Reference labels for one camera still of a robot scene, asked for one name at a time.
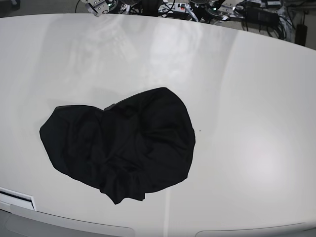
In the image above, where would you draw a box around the black t-shirt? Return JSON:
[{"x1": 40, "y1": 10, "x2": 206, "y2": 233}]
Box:
[{"x1": 39, "y1": 87, "x2": 196, "y2": 204}]

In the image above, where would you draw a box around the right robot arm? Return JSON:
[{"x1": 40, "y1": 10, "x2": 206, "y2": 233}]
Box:
[{"x1": 82, "y1": 0, "x2": 118, "y2": 17}]

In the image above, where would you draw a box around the white power strip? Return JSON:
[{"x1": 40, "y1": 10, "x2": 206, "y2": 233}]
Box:
[{"x1": 158, "y1": 1, "x2": 193, "y2": 15}]

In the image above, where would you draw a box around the black power adapter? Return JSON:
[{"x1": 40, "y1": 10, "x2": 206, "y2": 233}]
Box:
[{"x1": 246, "y1": 8, "x2": 279, "y2": 26}]

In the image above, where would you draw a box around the black box on floor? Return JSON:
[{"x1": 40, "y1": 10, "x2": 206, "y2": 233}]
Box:
[{"x1": 294, "y1": 24, "x2": 308, "y2": 46}]

